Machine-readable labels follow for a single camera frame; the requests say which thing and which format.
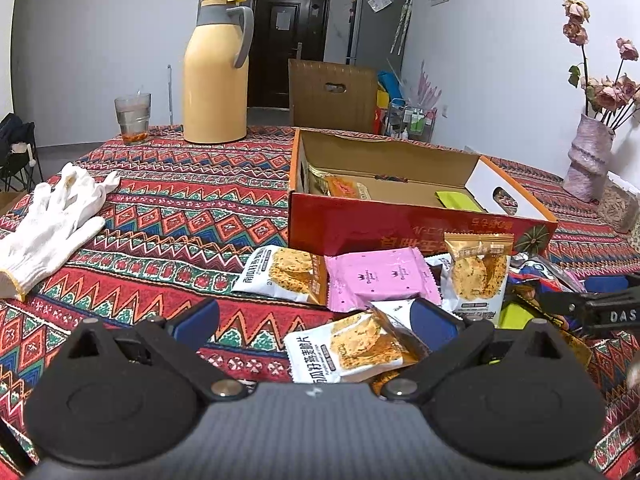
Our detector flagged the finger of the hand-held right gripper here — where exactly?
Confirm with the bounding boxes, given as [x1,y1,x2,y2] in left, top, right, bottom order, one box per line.
[537,275,640,337]

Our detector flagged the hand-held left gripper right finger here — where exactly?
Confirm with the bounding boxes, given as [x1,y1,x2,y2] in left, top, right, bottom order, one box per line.
[381,299,581,405]

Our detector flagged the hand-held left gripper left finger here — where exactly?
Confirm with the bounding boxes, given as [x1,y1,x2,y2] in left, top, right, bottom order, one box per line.
[60,297,257,403]

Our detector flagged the white cracker snack packet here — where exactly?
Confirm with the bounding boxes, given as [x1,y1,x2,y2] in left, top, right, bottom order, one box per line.
[283,307,431,386]
[231,245,328,306]
[425,254,458,313]

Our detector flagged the brown cracker snack packet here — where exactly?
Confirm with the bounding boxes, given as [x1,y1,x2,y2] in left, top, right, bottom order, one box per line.
[444,232,515,316]

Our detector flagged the pink snack packet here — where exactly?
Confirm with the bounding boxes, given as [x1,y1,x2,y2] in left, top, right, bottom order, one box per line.
[324,247,443,313]

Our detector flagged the orange yellow snack packet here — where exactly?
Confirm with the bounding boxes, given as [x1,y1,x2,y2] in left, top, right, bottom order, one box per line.
[550,327,593,368]

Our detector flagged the green snack packet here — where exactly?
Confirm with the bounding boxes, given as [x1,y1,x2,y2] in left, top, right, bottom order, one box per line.
[497,300,538,331]
[435,190,486,212]

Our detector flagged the red cardboard box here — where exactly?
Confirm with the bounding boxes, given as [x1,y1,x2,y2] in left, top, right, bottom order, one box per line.
[287,127,559,258]

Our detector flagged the clear jar of seeds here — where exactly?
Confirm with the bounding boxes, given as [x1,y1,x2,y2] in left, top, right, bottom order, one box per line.
[597,172,640,233]

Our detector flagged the patterned tablecloth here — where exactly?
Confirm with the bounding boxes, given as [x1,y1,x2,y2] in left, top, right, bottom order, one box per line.
[0,125,640,480]

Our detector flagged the pink textured vase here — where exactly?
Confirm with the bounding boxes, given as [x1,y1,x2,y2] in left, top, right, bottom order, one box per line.
[562,113,616,203]

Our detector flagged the white cotton glove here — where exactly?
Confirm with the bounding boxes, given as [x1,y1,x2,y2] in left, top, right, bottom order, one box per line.
[0,162,121,302]

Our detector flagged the dried pink roses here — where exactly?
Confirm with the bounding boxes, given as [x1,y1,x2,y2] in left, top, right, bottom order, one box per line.
[562,0,640,131]

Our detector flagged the glass cup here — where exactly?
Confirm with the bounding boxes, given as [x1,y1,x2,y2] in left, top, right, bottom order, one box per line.
[114,92,152,146]

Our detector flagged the yellow thermos jug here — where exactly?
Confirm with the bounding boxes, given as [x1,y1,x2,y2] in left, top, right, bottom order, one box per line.
[182,0,255,144]

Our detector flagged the pink feathery decoration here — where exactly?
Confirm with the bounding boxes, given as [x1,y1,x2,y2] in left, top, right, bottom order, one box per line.
[410,60,443,106]

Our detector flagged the blue bag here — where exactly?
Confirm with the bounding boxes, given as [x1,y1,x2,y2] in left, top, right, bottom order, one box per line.
[377,70,406,106]

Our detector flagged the folding chair with dark clothes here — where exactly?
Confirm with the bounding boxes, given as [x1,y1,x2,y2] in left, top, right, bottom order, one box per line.
[0,112,43,192]

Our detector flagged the dark wooden door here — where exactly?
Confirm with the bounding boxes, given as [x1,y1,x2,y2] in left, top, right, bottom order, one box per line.
[248,0,332,110]

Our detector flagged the grey refrigerator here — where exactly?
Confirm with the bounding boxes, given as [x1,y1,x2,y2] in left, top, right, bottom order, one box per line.
[347,0,413,68]

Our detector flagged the folded umbrella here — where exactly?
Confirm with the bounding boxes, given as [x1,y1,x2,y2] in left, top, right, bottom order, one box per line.
[390,0,413,56]

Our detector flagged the wire storage cart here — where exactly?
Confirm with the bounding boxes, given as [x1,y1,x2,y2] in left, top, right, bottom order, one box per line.
[385,101,438,143]

